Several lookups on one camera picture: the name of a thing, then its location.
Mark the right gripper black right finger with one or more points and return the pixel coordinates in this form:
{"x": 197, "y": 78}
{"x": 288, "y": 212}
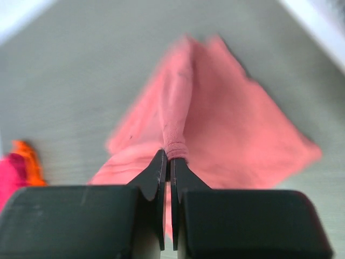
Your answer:
{"x": 242, "y": 223}

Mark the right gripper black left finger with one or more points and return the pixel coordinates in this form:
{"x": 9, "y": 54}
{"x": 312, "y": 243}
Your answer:
{"x": 93, "y": 221}

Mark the salmon pink t-shirt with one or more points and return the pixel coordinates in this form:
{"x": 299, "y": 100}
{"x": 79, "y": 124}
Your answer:
{"x": 200, "y": 105}

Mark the folded orange t-shirt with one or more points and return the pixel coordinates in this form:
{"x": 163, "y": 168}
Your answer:
{"x": 34, "y": 172}

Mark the folded crimson t-shirt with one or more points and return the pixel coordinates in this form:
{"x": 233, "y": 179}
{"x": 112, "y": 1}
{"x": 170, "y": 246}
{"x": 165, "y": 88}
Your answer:
{"x": 13, "y": 176}

